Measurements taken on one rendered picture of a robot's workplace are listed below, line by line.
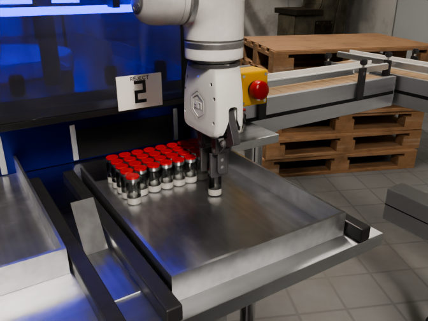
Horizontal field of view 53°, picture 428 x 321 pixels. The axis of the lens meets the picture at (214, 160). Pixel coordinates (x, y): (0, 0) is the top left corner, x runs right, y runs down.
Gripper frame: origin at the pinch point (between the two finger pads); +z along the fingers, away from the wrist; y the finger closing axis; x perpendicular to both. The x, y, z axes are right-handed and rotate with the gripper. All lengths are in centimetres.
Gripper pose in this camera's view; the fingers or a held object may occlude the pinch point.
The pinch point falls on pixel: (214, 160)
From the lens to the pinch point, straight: 67.9
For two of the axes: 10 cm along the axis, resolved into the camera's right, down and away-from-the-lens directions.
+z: 0.0, 9.2, 3.8
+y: 5.3, 3.3, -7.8
